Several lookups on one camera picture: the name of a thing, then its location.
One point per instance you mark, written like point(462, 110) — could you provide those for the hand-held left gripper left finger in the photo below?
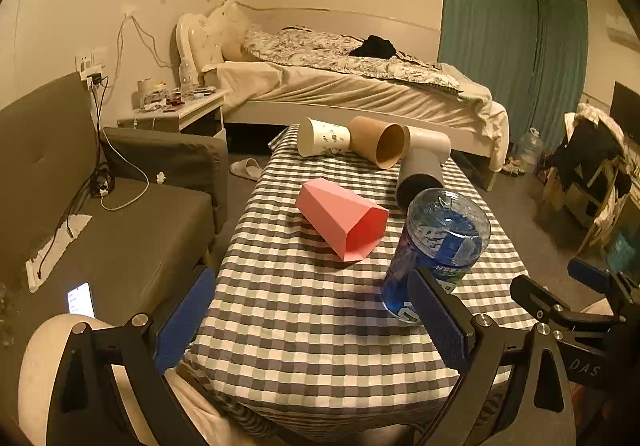
point(184, 318)

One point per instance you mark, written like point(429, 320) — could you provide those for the white air conditioner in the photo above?
point(622, 33)

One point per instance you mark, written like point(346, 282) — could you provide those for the beige slipper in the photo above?
point(246, 168)

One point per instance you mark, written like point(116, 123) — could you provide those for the white bed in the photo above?
point(360, 96)

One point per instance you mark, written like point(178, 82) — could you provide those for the black clothing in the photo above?
point(374, 47)

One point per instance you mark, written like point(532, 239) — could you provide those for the brown paper cup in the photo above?
point(377, 141)

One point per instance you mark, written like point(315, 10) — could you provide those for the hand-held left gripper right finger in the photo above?
point(444, 326)

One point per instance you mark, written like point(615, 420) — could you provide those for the grey cup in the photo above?
point(420, 173)

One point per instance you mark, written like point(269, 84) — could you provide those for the grey checkered tablecloth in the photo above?
point(310, 306)

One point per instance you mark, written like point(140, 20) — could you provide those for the white wall power strip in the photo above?
point(91, 66)

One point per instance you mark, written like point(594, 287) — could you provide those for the wooden chair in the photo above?
point(600, 221)

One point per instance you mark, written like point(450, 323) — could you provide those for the teal curtain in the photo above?
point(485, 26)

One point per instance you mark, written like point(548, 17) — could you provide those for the clear water bottle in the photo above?
point(186, 76)

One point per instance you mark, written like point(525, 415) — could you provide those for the white nightstand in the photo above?
point(192, 113)

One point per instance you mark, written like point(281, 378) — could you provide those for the beige cup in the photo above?
point(430, 138)

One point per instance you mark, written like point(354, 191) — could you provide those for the blue plastic bottle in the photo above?
point(436, 246)

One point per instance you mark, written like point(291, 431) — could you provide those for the large water jug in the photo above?
point(529, 151)

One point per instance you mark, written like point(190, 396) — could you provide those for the person's leg in light pants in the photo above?
point(42, 356)

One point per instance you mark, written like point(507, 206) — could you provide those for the crumpled white tissue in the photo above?
point(160, 176)

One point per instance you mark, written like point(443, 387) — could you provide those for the white floral cup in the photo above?
point(322, 137)

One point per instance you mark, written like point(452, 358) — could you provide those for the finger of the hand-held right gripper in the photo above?
point(537, 298)
point(592, 273)

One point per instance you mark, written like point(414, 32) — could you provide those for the black television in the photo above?
point(626, 113)

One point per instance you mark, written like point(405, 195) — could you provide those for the toilet paper roll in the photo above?
point(145, 91)

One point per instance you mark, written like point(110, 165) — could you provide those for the pink angular cup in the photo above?
point(345, 216)

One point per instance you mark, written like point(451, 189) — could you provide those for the dark clothes pile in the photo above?
point(587, 151)

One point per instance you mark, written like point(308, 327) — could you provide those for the floral patterned blanket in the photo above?
point(325, 51)

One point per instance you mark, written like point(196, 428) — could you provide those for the dark grey sofa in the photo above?
point(145, 236)

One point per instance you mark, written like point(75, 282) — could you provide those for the cream pillow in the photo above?
point(229, 28)

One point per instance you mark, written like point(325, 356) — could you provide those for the smartphone with lit screen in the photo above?
point(81, 300)

